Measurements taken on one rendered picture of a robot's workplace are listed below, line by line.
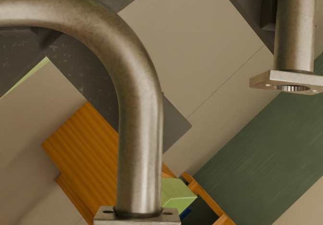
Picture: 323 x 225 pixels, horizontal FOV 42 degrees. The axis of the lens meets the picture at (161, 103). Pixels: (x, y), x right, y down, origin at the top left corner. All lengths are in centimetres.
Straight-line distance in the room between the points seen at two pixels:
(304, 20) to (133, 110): 15
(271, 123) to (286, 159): 56
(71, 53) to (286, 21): 16
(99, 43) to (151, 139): 7
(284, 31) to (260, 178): 600
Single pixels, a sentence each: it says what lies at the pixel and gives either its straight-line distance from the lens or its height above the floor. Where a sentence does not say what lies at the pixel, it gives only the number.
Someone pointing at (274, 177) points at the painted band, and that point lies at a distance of 632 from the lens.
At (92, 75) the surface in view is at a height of 107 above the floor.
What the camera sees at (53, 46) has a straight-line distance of 33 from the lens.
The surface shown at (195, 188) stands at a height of 27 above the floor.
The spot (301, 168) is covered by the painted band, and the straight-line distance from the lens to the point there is 635.
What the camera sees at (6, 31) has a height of 102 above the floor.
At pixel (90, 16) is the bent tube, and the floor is 107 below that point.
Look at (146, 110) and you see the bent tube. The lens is 27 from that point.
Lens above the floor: 124
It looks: 21 degrees down
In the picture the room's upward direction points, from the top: 136 degrees clockwise
